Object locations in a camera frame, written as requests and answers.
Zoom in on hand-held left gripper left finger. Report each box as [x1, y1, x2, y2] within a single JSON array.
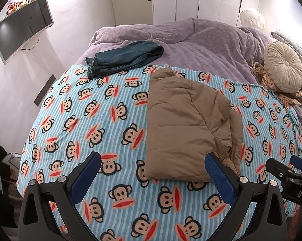
[[18, 151, 102, 241]]

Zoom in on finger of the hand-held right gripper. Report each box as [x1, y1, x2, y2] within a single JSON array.
[[290, 155, 302, 174], [265, 158, 296, 181]]

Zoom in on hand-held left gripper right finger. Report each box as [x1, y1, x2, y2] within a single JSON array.
[[204, 152, 288, 241]]

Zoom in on tan puffer jacket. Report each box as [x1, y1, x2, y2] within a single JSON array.
[[144, 67, 243, 182]]

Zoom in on striped monkey print blanket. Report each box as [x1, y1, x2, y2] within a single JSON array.
[[17, 64, 302, 241]]

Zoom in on white bag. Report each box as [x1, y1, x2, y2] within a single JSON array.
[[4, 153, 22, 181]]

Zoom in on beige knotted cushion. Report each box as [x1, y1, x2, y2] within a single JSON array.
[[253, 61, 302, 105]]

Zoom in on round beige pleated cushion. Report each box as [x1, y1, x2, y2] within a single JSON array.
[[263, 41, 302, 93]]

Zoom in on blue jeans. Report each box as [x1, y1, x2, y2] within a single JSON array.
[[84, 41, 164, 79]]

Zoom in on purple fleece duvet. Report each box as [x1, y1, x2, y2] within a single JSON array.
[[74, 17, 302, 136]]

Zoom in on floral white pillow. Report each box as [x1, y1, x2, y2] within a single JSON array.
[[240, 8, 266, 29]]

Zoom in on white wardrobe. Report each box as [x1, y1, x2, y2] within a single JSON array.
[[151, 0, 262, 27]]

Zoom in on white door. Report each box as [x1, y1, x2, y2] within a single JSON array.
[[108, 0, 154, 27]]

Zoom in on red flower decoration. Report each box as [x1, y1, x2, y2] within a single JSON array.
[[7, 0, 36, 15]]

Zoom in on black wall panel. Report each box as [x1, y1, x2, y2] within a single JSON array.
[[34, 74, 56, 106]]

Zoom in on television cable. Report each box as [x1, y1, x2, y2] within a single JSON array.
[[20, 34, 40, 51]]

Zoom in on wall television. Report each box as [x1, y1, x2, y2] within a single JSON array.
[[0, 0, 54, 64]]

